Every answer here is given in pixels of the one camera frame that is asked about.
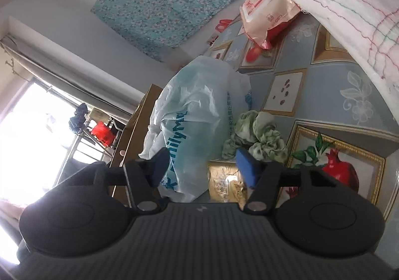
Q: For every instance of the gold box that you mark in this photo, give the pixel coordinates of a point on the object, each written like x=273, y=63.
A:
x=223, y=186

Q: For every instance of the white plastic bag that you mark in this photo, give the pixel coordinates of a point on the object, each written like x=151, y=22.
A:
x=199, y=105

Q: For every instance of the hanging dark blue clothes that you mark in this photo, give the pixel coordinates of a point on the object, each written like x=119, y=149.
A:
x=78, y=117

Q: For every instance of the red plastic bag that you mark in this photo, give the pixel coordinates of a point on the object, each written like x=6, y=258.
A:
x=102, y=133

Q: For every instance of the green scrunchie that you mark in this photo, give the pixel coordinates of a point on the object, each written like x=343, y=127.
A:
x=261, y=136

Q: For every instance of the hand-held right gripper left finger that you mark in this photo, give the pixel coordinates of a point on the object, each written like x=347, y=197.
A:
x=159, y=167

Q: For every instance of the fruit printed table cover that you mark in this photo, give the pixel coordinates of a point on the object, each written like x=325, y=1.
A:
x=327, y=80

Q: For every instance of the brown cardboard box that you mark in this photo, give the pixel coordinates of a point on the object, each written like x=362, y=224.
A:
x=137, y=130

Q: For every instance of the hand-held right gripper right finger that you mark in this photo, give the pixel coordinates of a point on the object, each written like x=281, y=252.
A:
x=247, y=170

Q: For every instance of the teal floral wall cloth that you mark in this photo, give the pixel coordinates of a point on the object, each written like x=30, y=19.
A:
x=168, y=2

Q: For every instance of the white quilted blanket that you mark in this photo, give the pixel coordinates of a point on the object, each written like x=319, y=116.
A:
x=343, y=8

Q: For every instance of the red white packet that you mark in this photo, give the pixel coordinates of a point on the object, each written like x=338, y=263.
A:
x=268, y=8

